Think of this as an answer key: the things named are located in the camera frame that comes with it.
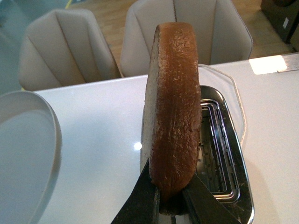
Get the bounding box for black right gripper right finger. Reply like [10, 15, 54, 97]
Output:
[183, 175, 239, 224]

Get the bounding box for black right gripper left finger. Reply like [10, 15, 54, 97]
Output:
[112, 162, 160, 224]

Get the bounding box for brown bread slice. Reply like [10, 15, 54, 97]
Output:
[140, 22, 201, 202]

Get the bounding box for light blue round plate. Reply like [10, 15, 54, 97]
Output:
[0, 91, 62, 224]

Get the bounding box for white chrome two-slot toaster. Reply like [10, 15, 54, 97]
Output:
[159, 85, 255, 224]

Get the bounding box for label sticker on table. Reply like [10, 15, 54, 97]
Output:
[277, 52, 299, 72]

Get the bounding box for beige chair on right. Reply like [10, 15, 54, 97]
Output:
[120, 0, 253, 77]

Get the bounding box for beige chair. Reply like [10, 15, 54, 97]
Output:
[120, 0, 253, 77]
[18, 9, 121, 91]

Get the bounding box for beige chair on left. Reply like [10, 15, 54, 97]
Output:
[18, 9, 121, 91]

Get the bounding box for white toaster power cable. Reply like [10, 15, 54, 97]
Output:
[198, 64, 247, 147]

